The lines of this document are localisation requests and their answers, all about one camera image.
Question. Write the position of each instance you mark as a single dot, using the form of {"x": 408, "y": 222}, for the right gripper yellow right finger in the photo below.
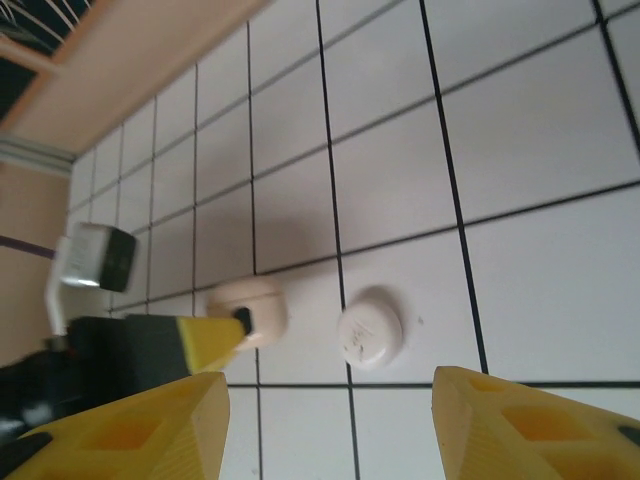
{"x": 525, "y": 440}

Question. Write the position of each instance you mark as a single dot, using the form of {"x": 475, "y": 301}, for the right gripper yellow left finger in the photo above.
{"x": 125, "y": 440}

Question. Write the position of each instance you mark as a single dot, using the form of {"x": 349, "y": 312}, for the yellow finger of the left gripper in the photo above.
{"x": 210, "y": 345}

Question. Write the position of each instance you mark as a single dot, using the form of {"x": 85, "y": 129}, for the beige earbud charging case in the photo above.
{"x": 260, "y": 300}

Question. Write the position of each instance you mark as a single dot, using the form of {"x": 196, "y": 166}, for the white round earbud case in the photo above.
{"x": 370, "y": 325}

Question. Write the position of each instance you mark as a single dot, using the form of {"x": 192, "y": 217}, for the aluminium corner post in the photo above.
{"x": 30, "y": 155}

